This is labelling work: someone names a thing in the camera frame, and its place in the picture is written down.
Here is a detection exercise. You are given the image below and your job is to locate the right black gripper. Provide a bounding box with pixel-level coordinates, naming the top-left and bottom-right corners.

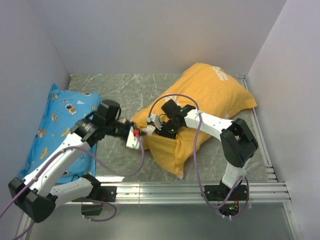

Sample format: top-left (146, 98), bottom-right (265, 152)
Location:
top-left (156, 120), bottom-right (183, 147)

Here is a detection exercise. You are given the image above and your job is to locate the orange pillowcase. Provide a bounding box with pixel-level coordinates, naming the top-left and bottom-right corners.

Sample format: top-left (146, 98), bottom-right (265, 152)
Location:
top-left (132, 63), bottom-right (257, 179)

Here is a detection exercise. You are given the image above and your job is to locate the white pillow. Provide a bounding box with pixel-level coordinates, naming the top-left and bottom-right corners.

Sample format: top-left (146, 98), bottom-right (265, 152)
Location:
top-left (144, 125), bottom-right (156, 135)

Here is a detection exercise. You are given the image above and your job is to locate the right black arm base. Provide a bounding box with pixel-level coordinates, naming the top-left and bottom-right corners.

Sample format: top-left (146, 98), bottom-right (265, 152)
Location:
top-left (204, 183), bottom-right (249, 218)

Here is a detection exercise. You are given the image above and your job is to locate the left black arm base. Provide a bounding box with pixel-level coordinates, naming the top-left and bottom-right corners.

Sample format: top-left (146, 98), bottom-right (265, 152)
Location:
top-left (72, 186), bottom-right (117, 217)

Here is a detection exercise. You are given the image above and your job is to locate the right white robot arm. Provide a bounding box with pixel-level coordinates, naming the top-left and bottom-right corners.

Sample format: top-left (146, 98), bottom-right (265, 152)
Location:
top-left (147, 99), bottom-right (259, 200)

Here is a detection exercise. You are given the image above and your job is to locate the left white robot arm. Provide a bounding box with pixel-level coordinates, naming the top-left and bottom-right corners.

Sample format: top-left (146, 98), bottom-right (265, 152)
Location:
top-left (8, 100), bottom-right (143, 223)

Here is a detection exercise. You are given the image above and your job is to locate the blue cartoon pillow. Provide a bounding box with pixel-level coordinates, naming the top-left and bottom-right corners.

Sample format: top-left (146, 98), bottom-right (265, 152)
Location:
top-left (18, 84), bottom-right (103, 179)

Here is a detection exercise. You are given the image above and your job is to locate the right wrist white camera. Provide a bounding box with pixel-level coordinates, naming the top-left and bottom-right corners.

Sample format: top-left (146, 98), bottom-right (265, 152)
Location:
top-left (146, 114), bottom-right (163, 130)

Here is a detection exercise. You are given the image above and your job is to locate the wrist white camera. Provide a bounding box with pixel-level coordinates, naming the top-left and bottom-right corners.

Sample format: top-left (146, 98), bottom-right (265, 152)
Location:
top-left (125, 127), bottom-right (141, 150)
top-left (146, 114), bottom-right (163, 130)

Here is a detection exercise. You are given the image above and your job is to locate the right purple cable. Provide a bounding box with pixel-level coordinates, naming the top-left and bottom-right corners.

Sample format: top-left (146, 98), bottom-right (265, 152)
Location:
top-left (148, 93), bottom-right (251, 219)

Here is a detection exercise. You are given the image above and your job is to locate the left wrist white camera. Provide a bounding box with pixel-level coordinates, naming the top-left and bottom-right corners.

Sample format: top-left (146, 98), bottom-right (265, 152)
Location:
top-left (125, 127), bottom-right (141, 150)

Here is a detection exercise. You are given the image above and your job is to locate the aluminium mounting rail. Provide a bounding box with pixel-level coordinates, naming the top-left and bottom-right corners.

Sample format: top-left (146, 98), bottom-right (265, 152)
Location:
top-left (24, 181), bottom-right (291, 206)

